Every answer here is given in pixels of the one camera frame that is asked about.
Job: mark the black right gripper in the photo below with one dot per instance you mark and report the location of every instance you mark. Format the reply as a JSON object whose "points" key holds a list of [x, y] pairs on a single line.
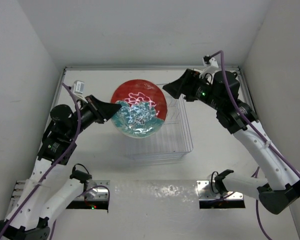
{"points": [[185, 84]]}

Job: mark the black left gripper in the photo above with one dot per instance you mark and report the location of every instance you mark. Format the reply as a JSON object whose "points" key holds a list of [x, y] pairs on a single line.
{"points": [[101, 110]]}

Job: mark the red floral round plate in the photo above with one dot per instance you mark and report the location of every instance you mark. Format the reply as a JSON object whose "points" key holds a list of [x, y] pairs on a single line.
{"points": [[143, 108]]}

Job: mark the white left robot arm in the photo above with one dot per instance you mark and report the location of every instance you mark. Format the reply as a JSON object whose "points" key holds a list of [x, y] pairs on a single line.
{"points": [[36, 210]]}

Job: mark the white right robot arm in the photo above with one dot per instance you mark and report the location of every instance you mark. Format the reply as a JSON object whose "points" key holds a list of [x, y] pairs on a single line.
{"points": [[281, 186]]}

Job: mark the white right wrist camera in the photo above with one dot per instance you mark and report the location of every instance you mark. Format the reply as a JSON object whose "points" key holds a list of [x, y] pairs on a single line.
{"points": [[210, 65]]}

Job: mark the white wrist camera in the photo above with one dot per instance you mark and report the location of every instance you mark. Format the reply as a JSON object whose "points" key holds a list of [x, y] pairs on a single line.
{"points": [[210, 65], [78, 88]]}

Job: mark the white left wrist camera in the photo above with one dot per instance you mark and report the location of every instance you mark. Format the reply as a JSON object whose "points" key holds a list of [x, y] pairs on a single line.
{"points": [[78, 88]]}

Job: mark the white wire dish rack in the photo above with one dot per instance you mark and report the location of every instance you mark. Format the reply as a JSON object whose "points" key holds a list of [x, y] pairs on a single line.
{"points": [[170, 144]]}

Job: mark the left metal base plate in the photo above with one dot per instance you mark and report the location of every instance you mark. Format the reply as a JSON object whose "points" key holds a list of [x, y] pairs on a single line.
{"points": [[95, 190]]}

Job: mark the metal base plate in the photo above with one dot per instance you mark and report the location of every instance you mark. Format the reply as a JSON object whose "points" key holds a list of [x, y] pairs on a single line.
{"points": [[205, 193], [95, 190]]}

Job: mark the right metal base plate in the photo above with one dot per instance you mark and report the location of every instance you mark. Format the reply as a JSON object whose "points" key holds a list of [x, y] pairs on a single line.
{"points": [[205, 193]]}

